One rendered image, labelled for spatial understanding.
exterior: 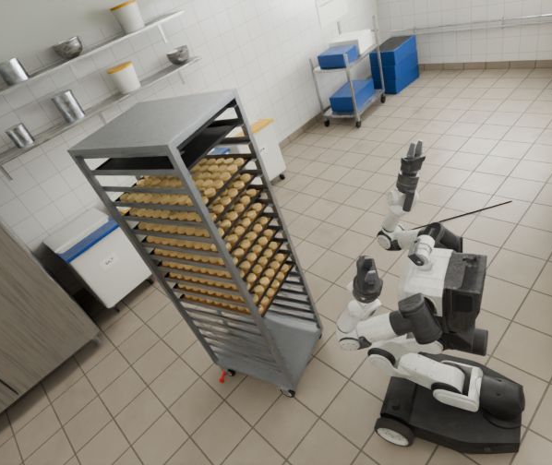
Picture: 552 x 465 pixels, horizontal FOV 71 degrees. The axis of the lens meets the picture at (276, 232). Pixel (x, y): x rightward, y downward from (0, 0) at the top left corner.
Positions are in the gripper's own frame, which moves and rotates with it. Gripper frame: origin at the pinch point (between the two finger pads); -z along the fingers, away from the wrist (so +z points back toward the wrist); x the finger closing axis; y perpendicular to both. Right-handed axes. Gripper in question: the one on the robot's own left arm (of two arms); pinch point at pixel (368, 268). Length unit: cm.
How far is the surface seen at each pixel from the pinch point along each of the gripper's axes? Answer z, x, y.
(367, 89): 258, 373, 104
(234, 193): 34, 63, -45
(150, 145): -8, 59, -68
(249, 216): 52, 61, -42
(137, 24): 75, 298, -130
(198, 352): 186, 34, -110
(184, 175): 1, 50, -58
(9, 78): 58, 225, -216
